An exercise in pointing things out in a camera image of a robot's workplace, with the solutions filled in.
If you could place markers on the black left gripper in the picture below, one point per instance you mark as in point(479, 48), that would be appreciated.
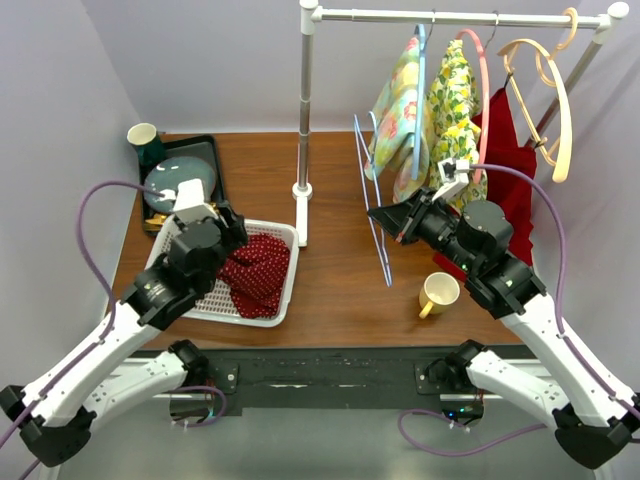
point(234, 224)

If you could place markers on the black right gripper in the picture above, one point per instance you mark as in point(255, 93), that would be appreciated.
point(396, 216)

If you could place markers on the red polka dot skirt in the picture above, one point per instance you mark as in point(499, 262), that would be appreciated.
point(256, 274)

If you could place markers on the blue wire hanger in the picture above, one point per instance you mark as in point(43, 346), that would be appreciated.
point(372, 198)

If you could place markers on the pastel floral skirt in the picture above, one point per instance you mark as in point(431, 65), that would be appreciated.
point(404, 130)

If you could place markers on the light blue plastic hanger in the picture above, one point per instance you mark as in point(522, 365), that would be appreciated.
point(420, 100)

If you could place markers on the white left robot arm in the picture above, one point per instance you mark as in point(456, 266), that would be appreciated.
point(57, 414)

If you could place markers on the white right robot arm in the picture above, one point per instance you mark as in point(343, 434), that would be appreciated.
point(583, 404)

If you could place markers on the pink plastic hanger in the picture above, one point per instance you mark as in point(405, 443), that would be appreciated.
point(485, 90)

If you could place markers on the white plastic mesh basket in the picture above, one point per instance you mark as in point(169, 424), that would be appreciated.
point(217, 306)

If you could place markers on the gold cutlery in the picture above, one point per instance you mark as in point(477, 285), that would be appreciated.
point(155, 220)

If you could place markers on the yellow mug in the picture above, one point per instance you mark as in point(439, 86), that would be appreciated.
point(438, 292)

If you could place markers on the teal ceramic plate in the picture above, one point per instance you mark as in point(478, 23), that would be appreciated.
point(168, 174)

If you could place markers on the yellow lemon print garment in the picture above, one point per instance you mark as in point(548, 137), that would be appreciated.
point(454, 102)

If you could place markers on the plain red garment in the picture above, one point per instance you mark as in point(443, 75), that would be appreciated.
point(512, 194)

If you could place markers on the dark green cup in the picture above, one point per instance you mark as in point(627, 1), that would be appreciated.
point(145, 140)

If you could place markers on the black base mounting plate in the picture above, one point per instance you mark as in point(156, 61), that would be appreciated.
point(395, 378)

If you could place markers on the silver white clothes rack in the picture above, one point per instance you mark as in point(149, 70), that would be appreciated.
point(312, 13)

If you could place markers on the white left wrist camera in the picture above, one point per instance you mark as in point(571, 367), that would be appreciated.
point(189, 202)

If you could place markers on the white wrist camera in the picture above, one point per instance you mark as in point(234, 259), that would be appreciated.
point(454, 175)
point(189, 202)

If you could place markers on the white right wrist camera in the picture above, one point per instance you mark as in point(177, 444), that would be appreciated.
point(454, 175)

